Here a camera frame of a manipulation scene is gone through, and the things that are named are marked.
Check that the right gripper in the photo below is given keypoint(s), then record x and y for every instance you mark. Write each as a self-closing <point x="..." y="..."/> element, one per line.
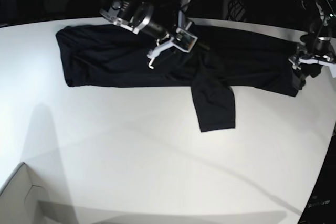
<point x="167" y="41"/>

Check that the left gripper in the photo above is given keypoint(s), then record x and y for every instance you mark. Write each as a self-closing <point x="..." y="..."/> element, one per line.
<point x="315" y="60"/>

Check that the black t-shirt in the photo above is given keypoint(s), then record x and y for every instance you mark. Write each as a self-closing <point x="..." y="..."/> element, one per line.
<point x="109" y="56"/>

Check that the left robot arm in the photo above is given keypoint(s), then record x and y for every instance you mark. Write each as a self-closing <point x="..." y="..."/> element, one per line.
<point x="316" y="47"/>

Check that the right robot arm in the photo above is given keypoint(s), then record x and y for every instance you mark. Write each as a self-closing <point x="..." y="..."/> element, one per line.
<point x="164" y="20"/>

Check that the white cardboard box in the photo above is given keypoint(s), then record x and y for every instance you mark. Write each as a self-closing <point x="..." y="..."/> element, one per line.
<point x="22" y="201"/>

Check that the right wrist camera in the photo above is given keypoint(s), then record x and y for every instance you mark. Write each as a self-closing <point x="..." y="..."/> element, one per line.
<point x="184" y="40"/>

